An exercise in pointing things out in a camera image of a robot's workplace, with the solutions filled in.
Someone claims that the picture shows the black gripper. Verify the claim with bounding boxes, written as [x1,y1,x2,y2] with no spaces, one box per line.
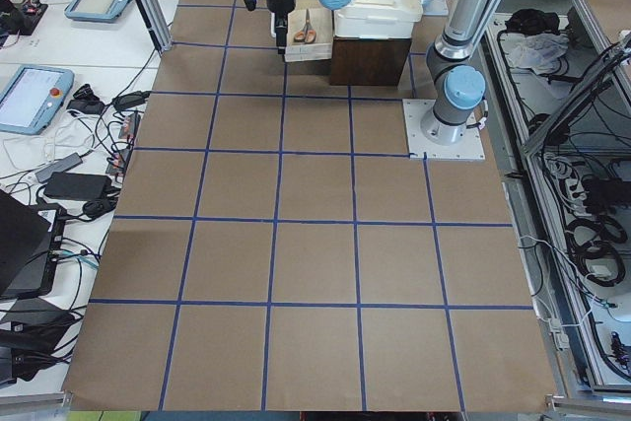
[267,0,296,63]

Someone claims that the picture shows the orange grey handled scissors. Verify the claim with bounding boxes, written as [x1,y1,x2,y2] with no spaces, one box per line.
[294,9,316,44]

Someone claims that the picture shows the white drawer handle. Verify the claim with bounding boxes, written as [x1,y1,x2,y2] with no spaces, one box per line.
[270,13,276,39]

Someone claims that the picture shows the wooden drawer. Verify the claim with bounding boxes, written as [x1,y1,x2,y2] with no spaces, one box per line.
[284,8,333,62]

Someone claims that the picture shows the dark brown drawer cabinet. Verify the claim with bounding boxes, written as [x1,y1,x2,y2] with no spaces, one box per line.
[329,36,412,86]

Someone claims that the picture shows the white plastic storage box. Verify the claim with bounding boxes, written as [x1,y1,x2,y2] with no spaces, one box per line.
[334,0,423,39]

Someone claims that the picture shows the grey usb hub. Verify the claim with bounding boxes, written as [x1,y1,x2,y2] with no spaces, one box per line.
[35,153,83,183]

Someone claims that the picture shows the large black power adapter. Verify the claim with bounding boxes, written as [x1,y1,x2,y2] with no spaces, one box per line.
[43,173,112,201]

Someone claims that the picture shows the white crumpled cloth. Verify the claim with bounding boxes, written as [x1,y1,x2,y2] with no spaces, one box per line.
[507,34,570,75]

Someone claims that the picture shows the near teach pendant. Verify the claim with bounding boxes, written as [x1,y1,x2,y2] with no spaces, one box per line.
[1,65,75,135]

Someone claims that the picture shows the black laptop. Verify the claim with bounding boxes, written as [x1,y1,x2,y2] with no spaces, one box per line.
[1,192,66,300]

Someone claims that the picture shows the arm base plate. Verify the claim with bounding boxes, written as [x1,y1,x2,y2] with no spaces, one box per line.
[402,100,485,162]

